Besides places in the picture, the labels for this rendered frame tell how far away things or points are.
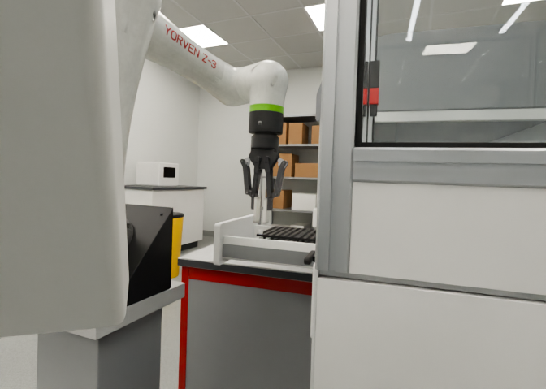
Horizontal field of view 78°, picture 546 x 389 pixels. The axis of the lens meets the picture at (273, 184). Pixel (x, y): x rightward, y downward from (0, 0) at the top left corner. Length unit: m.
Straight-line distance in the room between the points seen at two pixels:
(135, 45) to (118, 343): 0.64
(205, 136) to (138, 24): 5.60
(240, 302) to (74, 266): 1.00
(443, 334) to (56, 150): 0.39
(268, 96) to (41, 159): 0.74
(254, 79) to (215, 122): 5.21
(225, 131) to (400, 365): 5.66
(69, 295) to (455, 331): 0.36
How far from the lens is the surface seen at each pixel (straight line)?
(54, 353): 0.99
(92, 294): 0.27
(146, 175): 4.76
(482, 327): 0.43
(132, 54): 0.61
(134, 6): 0.61
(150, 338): 1.00
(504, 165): 0.42
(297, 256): 0.86
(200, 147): 6.21
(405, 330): 0.43
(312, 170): 4.86
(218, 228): 0.90
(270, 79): 0.89
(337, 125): 0.41
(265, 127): 0.87
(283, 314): 1.18
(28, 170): 0.19
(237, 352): 1.29
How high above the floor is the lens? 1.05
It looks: 1 degrees down
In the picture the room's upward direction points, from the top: 2 degrees clockwise
